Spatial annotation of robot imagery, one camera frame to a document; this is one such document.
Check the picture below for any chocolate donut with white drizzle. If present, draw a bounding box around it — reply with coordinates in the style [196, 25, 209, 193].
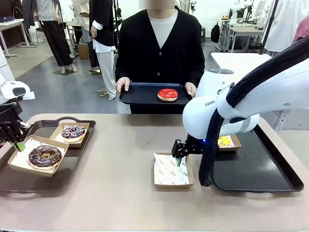
[60, 125, 87, 143]

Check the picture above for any person's right hand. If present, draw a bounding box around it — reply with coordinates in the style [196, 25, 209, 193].
[115, 77, 131, 94]

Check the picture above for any chocolate donut with sprinkles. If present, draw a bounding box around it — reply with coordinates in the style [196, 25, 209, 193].
[28, 145, 63, 170]

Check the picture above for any mannequin in black jacket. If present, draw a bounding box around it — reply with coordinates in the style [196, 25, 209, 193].
[89, 0, 119, 101]

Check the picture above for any mannequin in beige clothes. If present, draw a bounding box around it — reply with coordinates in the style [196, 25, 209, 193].
[72, 0, 92, 44]

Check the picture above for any mannequin in grey top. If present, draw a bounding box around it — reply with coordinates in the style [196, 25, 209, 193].
[36, 0, 78, 73]

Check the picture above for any person's left hand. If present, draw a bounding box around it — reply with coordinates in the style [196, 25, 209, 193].
[184, 82, 197, 97]

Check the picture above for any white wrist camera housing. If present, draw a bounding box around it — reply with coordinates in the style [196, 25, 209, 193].
[1, 81, 36, 100]

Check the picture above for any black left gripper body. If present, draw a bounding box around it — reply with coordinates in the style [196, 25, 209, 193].
[0, 102, 22, 144]

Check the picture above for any black plastic serving tray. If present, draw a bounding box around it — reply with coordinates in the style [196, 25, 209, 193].
[212, 124, 305, 193]

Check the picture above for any brown plastic serving tray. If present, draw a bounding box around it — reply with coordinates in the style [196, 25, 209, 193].
[0, 117, 97, 193]

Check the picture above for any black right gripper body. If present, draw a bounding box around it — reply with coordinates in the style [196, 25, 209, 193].
[185, 134, 206, 155]

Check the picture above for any pink hanging garment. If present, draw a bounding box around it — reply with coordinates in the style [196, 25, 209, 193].
[295, 14, 309, 42]

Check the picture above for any large white side table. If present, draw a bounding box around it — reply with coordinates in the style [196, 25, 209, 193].
[211, 52, 273, 73]

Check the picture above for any person in black cardigan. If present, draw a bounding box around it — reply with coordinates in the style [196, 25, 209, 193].
[115, 0, 206, 114]

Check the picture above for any white background work table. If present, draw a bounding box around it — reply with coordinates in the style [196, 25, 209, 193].
[0, 18, 37, 58]

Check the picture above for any black backpack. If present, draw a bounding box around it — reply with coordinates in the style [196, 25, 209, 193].
[211, 23, 222, 44]

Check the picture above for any cardboard carton on floor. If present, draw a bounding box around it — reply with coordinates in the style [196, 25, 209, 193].
[77, 43, 91, 59]

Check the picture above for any person's left forearm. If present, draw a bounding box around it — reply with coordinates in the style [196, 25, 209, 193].
[185, 55, 205, 84]

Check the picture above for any yellow glazed donut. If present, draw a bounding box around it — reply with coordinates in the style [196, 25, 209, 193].
[217, 135, 232, 147]

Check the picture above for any grey metal frame table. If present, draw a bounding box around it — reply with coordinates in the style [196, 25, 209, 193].
[221, 18, 266, 53]

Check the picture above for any black garment rack pole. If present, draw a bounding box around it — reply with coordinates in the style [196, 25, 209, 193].
[259, 0, 278, 55]

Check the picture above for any white hanging garment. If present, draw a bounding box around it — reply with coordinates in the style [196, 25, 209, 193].
[264, 0, 309, 53]

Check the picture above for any dark navy hand-held tray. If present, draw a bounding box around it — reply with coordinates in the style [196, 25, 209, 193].
[118, 82, 194, 106]

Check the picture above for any person's right forearm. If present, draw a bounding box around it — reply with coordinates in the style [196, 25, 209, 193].
[115, 55, 132, 80]

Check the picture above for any black braided cable bundle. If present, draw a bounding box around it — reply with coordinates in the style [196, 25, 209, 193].
[199, 36, 309, 187]

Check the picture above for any red glazed donut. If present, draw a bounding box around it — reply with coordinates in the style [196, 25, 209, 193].
[157, 88, 179, 102]

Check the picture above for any kraft cardboard box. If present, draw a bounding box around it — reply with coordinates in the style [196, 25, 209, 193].
[49, 122, 90, 148]
[7, 134, 70, 178]
[153, 152, 195, 189]
[217, 134, 242, 152]

